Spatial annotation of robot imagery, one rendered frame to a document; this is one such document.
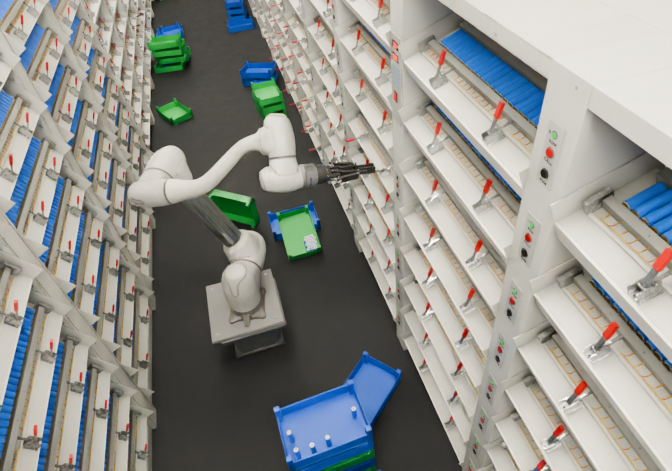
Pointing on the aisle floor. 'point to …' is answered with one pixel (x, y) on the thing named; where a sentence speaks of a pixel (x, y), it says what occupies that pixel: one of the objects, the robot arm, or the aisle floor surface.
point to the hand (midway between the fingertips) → (365, 168)
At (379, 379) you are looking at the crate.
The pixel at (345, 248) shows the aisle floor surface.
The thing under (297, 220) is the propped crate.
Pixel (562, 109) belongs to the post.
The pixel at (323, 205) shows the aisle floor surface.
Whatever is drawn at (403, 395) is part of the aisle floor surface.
